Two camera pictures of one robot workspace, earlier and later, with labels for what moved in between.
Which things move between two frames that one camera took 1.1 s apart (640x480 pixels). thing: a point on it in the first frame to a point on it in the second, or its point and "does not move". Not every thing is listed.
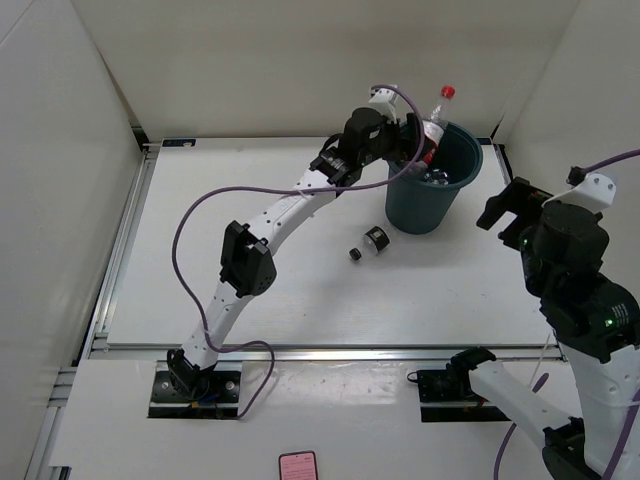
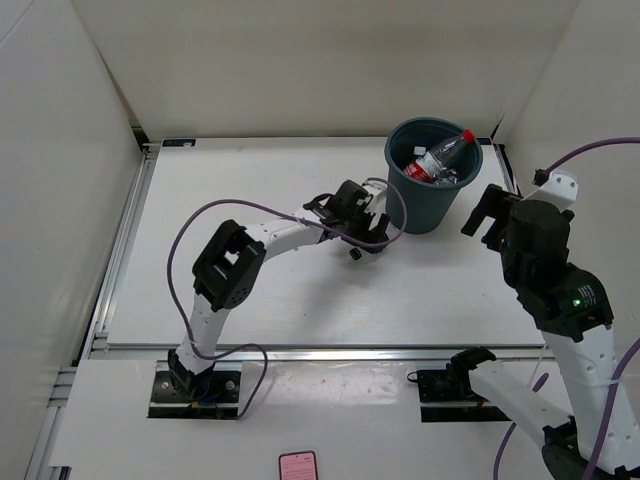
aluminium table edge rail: x=324 y=352 does not move
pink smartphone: x=300 y=465 does not move
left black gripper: x=402 y=145 to x=362 y=236
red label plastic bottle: x=435 y=125 to x=430 y=163
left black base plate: x=221 y=401 does not move
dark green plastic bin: x=419 y=202 does not move
